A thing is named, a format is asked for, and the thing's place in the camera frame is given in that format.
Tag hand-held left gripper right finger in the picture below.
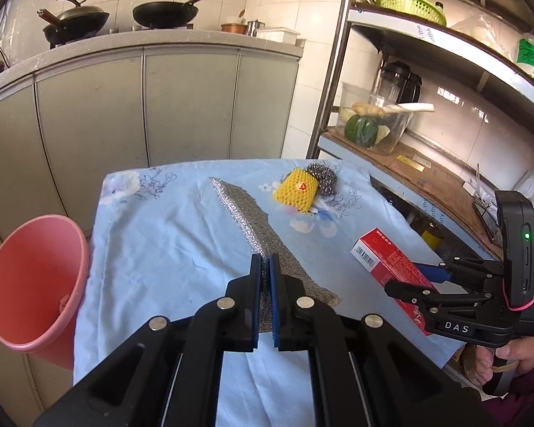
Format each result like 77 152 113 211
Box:
269 253 496 427

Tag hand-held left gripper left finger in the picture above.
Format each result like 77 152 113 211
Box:
33 253 264 427

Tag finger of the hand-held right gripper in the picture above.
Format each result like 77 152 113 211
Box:
384 279 488 311
415 257 504 284

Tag red cardboard box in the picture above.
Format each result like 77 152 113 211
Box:
351 228 442 337

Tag silver glitter cloth strip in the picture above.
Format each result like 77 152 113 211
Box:
208 176 342 332

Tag pink plastic bin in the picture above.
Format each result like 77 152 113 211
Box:
0 215 90 371

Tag person's right forearm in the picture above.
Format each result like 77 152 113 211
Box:
481 329 534 427

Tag person's right hand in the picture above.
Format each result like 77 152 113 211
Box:
471 331 534 388

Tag black phone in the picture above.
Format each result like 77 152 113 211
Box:
472 200 502 244

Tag light blue floral cloth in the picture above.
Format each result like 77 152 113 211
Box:
73 159 455 427

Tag yellow foam net sleeve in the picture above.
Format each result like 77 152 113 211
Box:
272 168 320 213

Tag steel wool scourer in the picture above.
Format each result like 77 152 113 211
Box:
305 162 342 197

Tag clear plastic container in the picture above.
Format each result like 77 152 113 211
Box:
337 82 415 156

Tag green squash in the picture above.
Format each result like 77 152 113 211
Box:
345 115 379 147

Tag ginger root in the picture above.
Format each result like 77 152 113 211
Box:
352 102 386 117

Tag black blender jug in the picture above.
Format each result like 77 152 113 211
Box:
373 61 423 106

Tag steel shelf rack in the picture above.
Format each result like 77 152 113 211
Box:
306 0 534 259

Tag clear plastic bag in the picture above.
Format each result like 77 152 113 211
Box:
449 9 517 59

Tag grey kitchen cabinet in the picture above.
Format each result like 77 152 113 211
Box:
0 30 304 414

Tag green plastic basket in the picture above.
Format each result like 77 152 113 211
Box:
376 0 447 27

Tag white rectangular tray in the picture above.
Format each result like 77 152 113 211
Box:
255 28 302 44

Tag gas stove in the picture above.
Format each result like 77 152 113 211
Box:
48 22 195 49

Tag black wok with lid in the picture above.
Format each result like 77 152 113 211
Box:
37 0 110 44

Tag black wok with wooden handle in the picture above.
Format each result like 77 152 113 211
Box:
132 0 235 29

